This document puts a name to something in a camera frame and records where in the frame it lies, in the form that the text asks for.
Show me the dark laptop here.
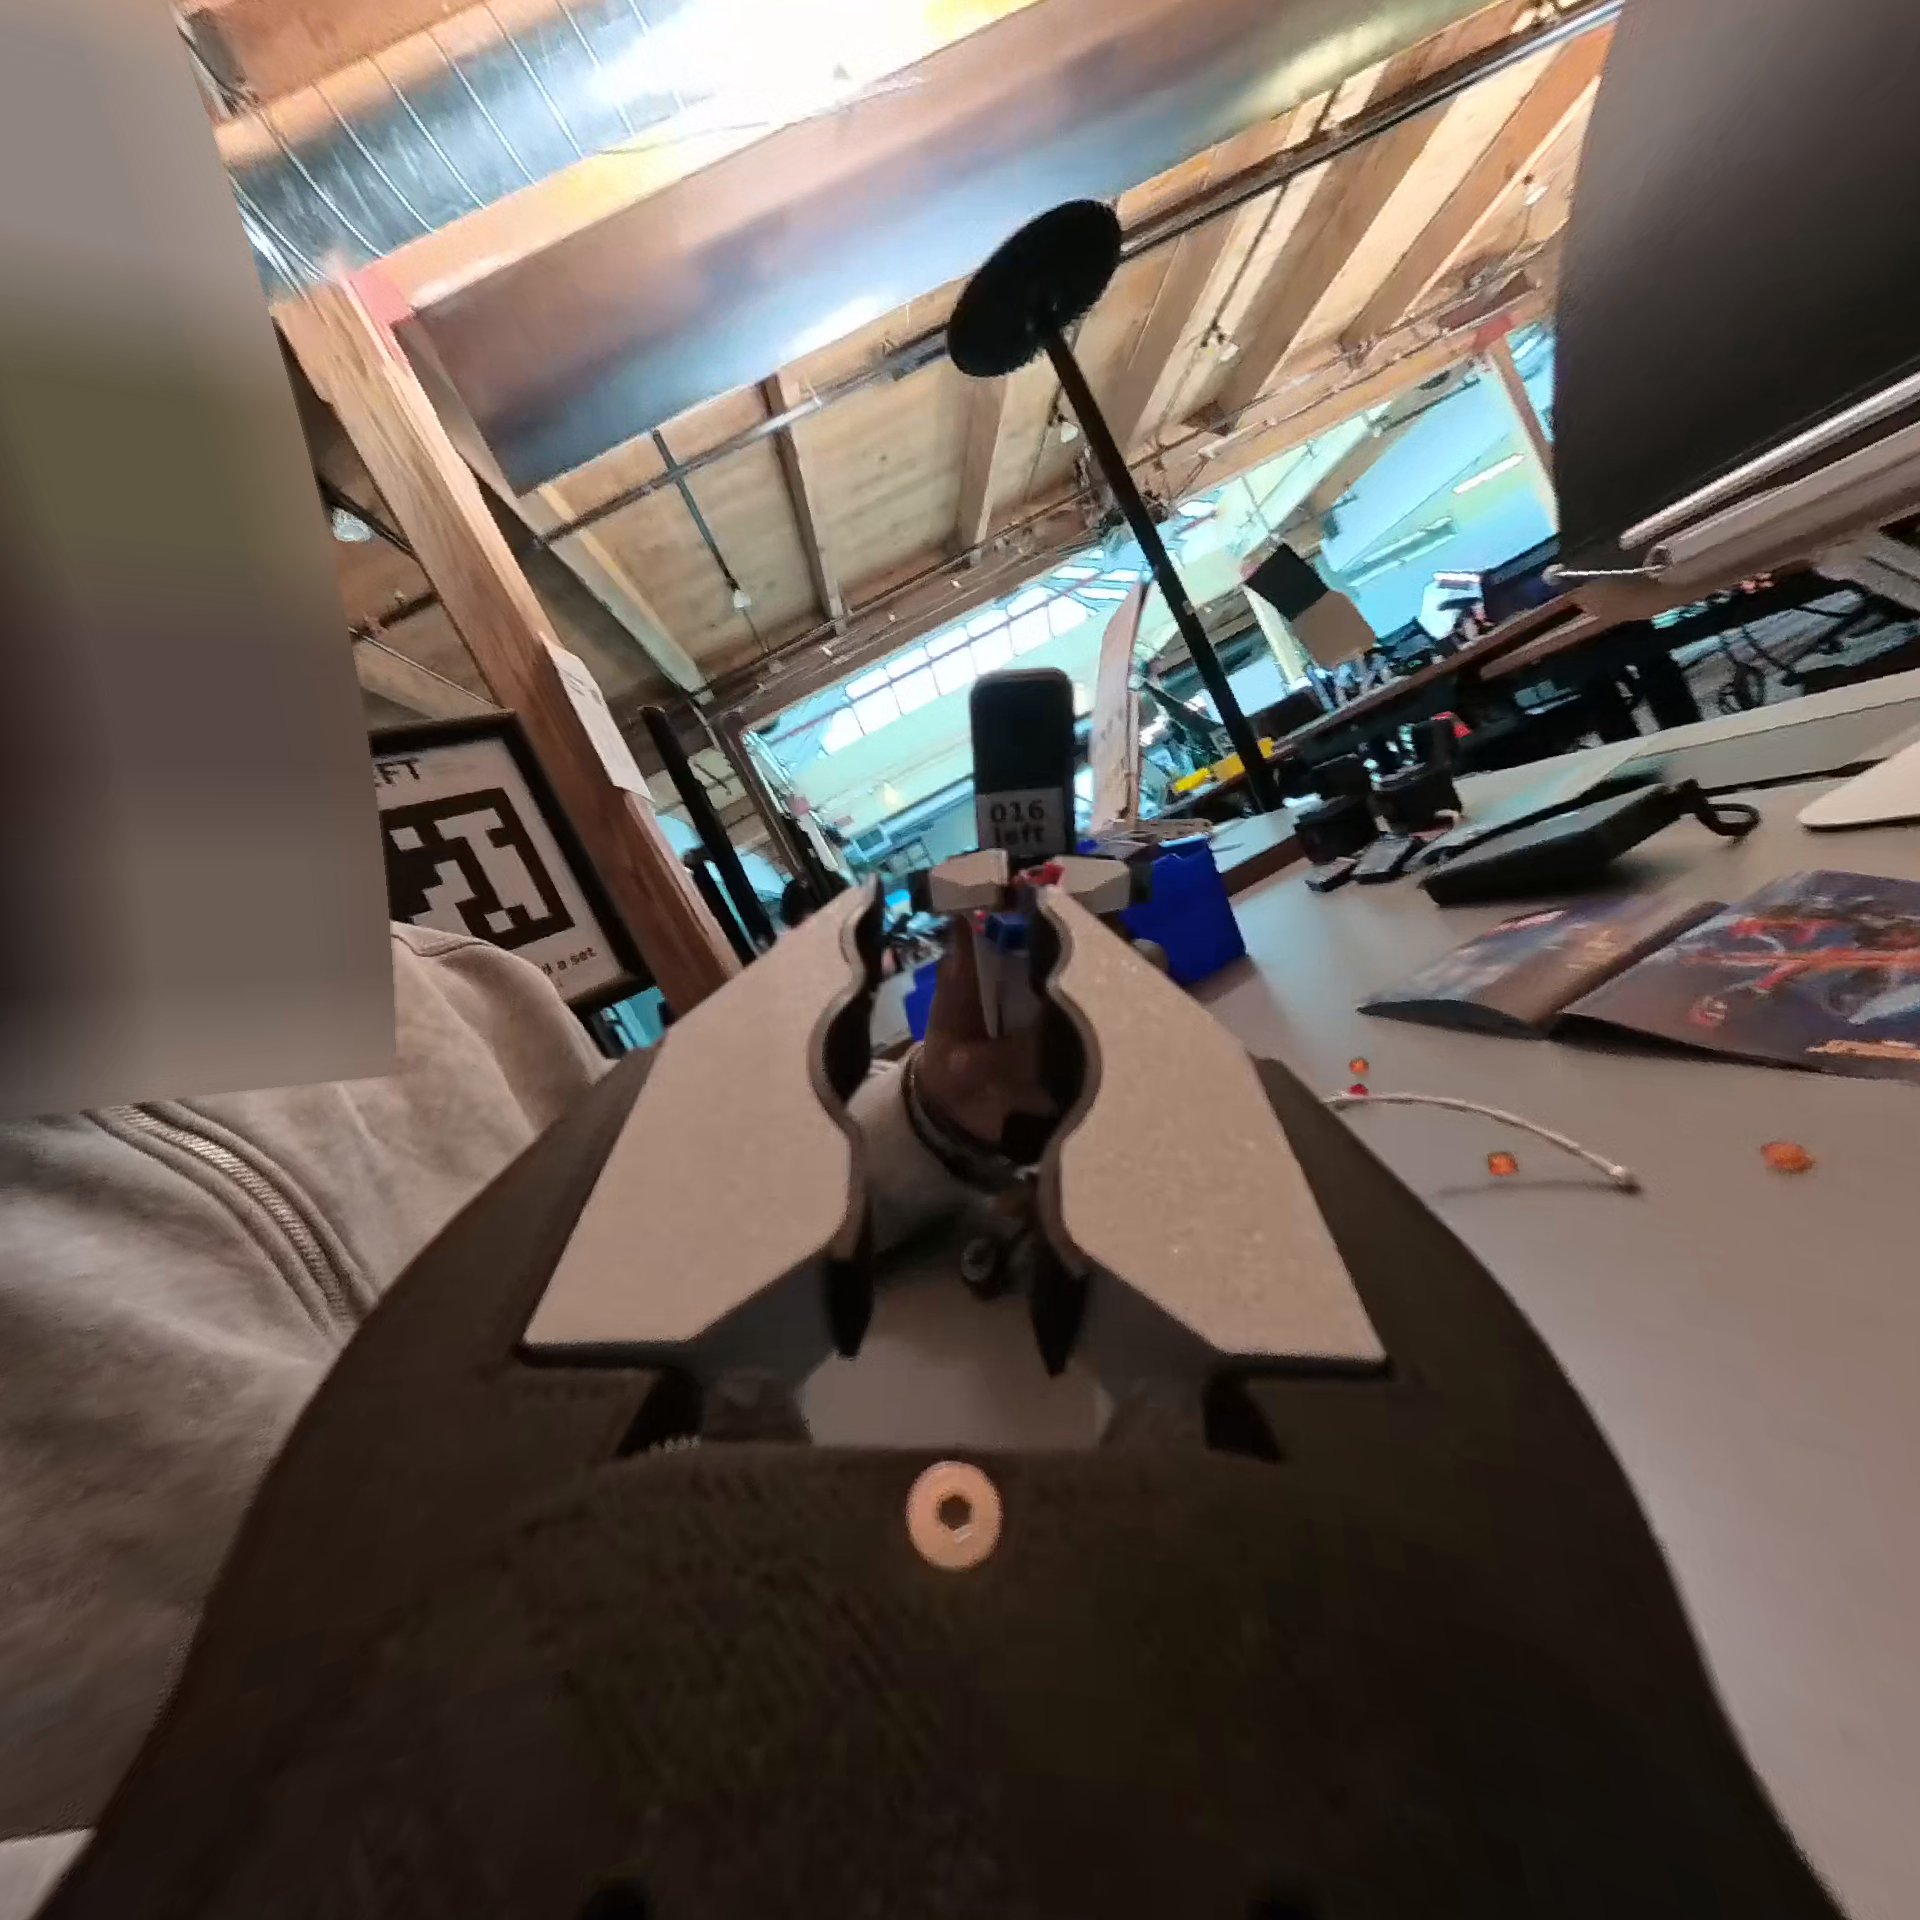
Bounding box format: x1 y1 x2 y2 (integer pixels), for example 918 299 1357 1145
1551 0 1920 565

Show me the person's grey hoodie torso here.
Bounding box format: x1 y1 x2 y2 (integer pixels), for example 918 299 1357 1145
0 921 662 1920

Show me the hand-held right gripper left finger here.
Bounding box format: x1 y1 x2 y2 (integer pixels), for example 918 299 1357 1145
517 882 890 1403

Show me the wooden post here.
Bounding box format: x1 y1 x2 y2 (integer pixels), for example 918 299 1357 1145
277 270 744 1023

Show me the white paper sheet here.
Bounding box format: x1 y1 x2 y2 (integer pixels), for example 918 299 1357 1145
540 638 655 794

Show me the black floor lamp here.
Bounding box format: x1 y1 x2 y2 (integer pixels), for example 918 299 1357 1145
949 200 1284 818

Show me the white lego string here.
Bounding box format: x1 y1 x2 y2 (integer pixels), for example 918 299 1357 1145
1328 1090 1643 1197

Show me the framed black white marker sign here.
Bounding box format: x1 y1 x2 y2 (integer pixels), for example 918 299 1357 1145
368 712 650 1009

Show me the lego instruction booklet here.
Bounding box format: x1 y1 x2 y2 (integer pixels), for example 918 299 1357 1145
1357 872 1920 1082

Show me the black metal stand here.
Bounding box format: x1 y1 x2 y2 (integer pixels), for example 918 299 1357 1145
643 705 782 963

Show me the silver laptop stand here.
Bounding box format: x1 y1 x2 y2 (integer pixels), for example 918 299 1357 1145
1546 375 1920 831

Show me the dark wrist bracelet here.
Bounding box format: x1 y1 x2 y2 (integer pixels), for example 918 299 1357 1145
900 1050 1045 1193

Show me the black and tan hanging board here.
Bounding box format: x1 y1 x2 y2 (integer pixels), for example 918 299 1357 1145
1240 545 1375 666

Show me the person's left hand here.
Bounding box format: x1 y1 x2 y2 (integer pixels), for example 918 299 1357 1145
912 952 1060 1144

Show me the brown background desk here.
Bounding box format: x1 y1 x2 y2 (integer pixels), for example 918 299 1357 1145
1275 593 1600 753

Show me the grey flat pouch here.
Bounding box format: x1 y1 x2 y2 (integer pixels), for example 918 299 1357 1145
1439 746 1671 859

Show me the black case with strap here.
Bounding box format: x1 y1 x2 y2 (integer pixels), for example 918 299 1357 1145
1416 785 1759 911

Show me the red blue lego minifigure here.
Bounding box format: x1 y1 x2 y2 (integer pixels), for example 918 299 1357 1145
976 863 1050 965

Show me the tall cardboard display board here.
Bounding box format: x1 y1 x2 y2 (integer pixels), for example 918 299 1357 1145
1088 577 1154 834

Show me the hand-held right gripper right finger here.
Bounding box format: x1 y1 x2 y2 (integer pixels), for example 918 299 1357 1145
1029 888 1392 1403

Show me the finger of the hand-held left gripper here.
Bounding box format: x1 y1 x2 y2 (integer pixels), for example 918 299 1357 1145
1008 855 1135 1023
927 849 1015 1041

